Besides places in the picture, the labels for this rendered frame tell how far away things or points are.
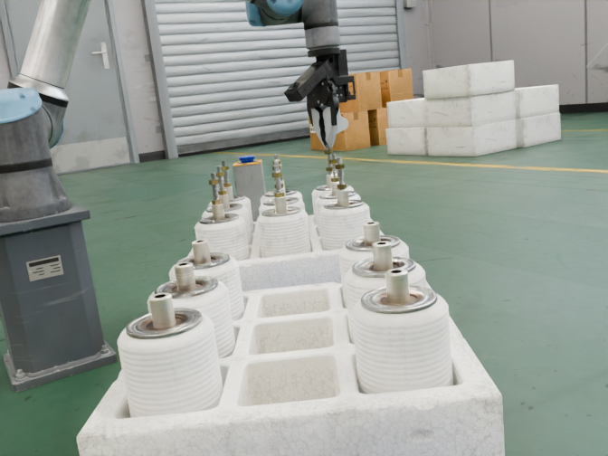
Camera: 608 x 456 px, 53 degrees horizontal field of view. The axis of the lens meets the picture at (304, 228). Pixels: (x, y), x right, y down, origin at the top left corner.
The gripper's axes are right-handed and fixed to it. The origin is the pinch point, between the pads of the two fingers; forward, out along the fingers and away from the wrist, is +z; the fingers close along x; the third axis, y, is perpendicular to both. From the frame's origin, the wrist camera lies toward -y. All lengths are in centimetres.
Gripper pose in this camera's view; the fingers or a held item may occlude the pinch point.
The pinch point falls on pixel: (325, 142)
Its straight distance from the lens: 137.2
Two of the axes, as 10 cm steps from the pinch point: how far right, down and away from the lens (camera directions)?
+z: 1.1, 9.7, 2.1
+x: -6.3, -1.0, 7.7
